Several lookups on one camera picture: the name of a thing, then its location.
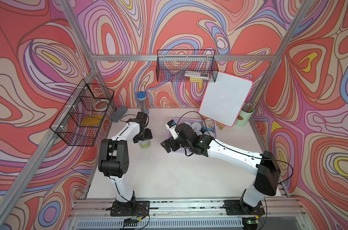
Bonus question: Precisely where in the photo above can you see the small can green label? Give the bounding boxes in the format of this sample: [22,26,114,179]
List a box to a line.
[138,140,151,149]

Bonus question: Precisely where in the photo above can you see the small can yellow label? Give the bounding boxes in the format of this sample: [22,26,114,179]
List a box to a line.
[195,130,203,136]

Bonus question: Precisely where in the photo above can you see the purple plastic basket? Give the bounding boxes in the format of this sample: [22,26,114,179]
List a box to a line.
[169,123,215,157]

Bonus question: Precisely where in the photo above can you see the small can white plastic lid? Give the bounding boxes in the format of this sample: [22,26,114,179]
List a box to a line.
[203,131,216,138]

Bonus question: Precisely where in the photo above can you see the blue Progresso soup can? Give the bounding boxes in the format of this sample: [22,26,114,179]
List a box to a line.
[202,118,216,133]

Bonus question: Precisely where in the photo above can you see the small can orange label front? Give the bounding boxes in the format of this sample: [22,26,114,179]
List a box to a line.
[191,122,202,131]

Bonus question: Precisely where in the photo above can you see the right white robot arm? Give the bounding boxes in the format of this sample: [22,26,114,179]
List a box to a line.
[161,135,281,216]

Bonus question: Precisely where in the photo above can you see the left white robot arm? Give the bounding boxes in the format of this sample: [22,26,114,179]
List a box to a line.
[98,112,153,219]

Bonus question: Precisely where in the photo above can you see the yellow item in left basket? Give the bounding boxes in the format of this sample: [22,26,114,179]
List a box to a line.
[80,115,103,127]

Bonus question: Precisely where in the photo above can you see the markers in back basket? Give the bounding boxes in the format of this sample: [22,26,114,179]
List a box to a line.
[184,71,210,82]

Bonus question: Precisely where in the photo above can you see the grey eraser block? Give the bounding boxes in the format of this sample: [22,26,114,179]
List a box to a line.
[110,106,128,123]

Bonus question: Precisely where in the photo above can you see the wooden board stand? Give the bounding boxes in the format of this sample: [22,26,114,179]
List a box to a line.
[217,123,225,130]

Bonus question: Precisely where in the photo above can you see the clear tube blue cap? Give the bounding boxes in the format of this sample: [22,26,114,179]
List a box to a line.
[137,91,149,115]

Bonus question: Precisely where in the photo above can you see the green pen cup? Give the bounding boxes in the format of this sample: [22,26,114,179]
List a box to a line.
[235,102,255,127]

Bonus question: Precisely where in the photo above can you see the white board pink frame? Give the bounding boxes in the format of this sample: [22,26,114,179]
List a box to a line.
[199,72,253,127]

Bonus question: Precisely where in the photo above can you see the black wire basket left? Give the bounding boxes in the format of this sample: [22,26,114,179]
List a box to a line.
[49,80,115,147]

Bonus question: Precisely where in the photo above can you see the black wire basket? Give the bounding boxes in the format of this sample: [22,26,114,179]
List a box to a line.
[156,48,219,83]
[49,80,115,147]

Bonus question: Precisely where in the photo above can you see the black wire basket back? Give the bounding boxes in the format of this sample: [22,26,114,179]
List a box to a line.
[156,48,219,83]

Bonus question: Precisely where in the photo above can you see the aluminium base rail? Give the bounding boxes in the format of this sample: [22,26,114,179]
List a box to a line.
[63,196,314,230]

